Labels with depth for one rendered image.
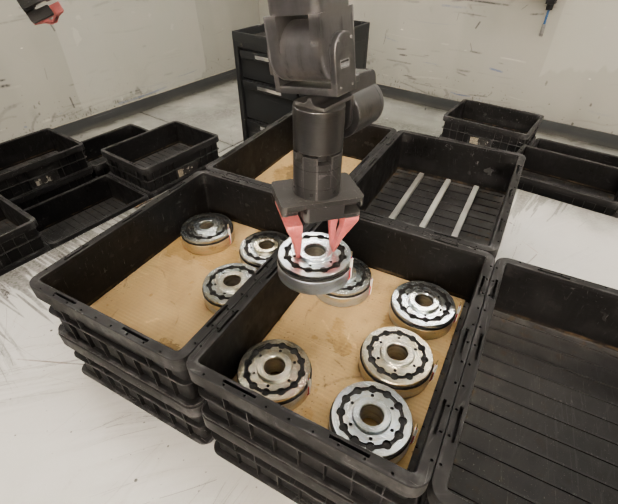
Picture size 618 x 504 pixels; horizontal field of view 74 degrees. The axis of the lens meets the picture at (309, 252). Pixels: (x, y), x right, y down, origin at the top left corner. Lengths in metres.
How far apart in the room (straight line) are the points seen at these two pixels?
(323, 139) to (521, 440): 0.45
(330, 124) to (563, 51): 3.37
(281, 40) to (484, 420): 0.52
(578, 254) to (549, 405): 0.60
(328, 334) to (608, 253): 0.80
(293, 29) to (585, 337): 0.62
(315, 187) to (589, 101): 3.42
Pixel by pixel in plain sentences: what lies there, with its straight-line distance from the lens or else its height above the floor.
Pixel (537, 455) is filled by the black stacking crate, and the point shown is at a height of 0.83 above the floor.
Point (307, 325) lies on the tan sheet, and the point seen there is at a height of 0.83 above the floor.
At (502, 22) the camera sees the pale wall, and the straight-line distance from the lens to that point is 3.82.
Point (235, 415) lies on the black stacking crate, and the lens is 0.55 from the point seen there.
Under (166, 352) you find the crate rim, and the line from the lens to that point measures 0.55.
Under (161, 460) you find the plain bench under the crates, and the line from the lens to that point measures 0.74.
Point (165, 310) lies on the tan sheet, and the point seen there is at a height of 0.83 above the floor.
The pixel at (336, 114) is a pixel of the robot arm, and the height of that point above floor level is 1.19.
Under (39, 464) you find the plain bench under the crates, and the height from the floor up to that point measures 0.70.
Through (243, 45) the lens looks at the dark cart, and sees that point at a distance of 2.32.
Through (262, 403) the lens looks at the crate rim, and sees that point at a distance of 0.49.
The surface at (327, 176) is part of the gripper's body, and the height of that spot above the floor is 1.12.
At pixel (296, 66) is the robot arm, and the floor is 1.23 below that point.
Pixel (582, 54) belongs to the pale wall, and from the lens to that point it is 3.75.
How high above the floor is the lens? 1.35
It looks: 39 degrees down
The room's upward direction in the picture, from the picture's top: straight up
